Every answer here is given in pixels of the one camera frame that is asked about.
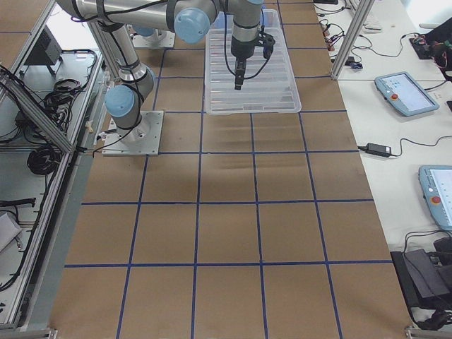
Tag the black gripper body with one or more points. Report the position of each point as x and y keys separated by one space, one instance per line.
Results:
x=241 y=51

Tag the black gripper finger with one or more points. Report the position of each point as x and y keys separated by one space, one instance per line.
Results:
x=238 y=80

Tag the clear plastic box lid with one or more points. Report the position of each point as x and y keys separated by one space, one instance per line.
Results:
x=268 y=87

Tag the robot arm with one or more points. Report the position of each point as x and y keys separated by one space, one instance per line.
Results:
x=123 y=26

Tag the black power adapter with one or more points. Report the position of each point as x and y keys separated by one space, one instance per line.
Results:
x=379 y=150

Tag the teach pendant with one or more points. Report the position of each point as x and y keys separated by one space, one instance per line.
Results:
x=405 y=94
x=435 y=181

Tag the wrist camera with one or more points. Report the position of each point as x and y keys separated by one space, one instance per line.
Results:
x=266 y=41

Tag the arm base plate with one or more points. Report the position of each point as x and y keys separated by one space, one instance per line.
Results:
x=160 y=39
x=143 y=140

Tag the aluminium frame post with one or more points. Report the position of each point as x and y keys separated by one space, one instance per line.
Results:
x=353 y=30

